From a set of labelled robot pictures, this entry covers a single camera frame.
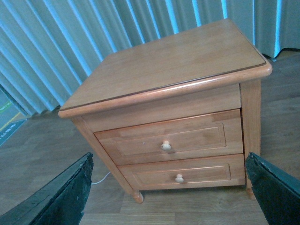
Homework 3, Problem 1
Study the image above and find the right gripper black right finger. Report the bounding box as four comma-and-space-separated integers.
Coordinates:
246, 152, 300, 225

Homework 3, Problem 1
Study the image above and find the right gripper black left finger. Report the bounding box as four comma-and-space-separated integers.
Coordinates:
0, 152, 94, 225

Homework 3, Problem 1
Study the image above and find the wooden drawer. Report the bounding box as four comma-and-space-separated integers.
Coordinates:
95, 109, 243, 165
119, 154, 245, 190

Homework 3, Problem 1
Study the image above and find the wooden nightstand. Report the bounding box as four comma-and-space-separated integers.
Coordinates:
59, 19, 272, 203

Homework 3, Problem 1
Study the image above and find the pale green curtain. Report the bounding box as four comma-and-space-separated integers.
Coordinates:
0, 0, 300, 116

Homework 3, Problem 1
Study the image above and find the white floor charger with cable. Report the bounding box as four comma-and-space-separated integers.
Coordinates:
91, 172, 111, 185

